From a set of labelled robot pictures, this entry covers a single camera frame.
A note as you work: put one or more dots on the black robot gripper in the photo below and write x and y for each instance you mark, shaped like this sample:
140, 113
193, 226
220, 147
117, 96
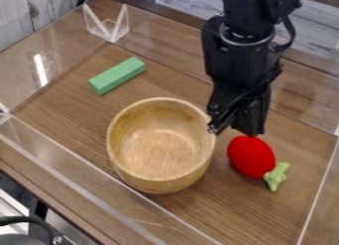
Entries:
241, 67

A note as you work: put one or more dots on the red plush strawberry toy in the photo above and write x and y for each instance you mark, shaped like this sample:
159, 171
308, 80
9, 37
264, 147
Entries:
252, 158

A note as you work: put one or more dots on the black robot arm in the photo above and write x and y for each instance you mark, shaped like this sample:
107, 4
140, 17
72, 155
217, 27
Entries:
249, 16

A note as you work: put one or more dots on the wooden bowl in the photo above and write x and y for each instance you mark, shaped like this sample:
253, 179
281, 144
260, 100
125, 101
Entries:
159, 145

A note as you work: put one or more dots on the green rectangular block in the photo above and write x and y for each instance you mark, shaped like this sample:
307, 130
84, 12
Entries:
116, 75

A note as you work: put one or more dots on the clear acrylic corner bracket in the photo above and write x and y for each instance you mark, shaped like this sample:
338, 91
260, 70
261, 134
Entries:
107, 29

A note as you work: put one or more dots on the black metal frame with screw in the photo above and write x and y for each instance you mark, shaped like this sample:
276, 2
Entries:
47, 232

